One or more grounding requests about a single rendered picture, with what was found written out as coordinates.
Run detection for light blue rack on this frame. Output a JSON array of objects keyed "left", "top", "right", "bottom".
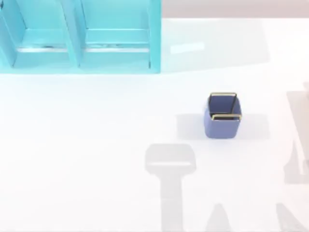
[{"left": 0, "top": 0, "right": 162, "bottom": 74}]

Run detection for blue basket with gold handles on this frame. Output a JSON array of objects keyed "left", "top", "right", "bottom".
[{"left": 203, "top": 91, "right": 243, "bottom": 139}]

